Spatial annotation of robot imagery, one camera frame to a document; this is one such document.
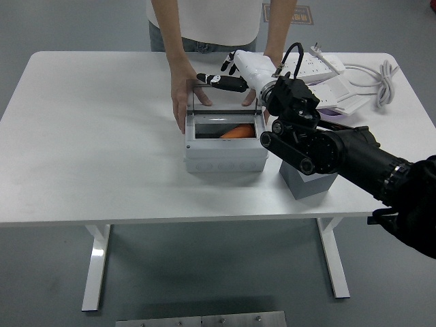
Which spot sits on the long white power strip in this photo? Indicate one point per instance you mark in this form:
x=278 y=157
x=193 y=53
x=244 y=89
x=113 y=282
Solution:
x=316 y=68

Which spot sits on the person's left hand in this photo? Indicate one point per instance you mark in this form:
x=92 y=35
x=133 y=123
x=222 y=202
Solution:
x=250 y=98

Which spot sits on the person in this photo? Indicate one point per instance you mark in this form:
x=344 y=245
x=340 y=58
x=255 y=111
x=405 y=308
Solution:
x=218 y=20

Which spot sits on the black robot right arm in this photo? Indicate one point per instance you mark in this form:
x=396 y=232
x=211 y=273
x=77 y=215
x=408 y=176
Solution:
x=340 y=150

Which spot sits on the brown floor sign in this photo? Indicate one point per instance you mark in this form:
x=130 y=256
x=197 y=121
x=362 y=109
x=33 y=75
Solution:
x=303 y=15

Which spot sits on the transparent smoky box lid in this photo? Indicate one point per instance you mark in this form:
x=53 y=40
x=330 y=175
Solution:
x=218 y=110

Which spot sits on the person's right hand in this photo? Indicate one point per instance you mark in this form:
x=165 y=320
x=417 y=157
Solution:
x=180 y=92

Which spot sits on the white table leg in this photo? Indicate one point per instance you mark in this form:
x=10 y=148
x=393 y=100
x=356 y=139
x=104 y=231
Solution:
x=335 y=265
x=95 y=265

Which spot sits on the person's right forearm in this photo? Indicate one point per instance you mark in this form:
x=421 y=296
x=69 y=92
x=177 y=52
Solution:
x=170 y=34

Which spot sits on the orange cylinder battery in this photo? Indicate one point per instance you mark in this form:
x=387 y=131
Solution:
x=238 y=132

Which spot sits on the small white socket panel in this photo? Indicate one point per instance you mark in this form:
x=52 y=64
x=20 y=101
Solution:
x=330 y=92

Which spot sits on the grey block holder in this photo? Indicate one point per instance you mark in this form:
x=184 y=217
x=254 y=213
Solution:
x=306 y=185

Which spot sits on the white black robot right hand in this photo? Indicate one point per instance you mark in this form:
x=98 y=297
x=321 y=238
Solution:
x=255 y=66

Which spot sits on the grey electrical junction box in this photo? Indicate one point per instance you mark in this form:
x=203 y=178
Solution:
x=221 y=153

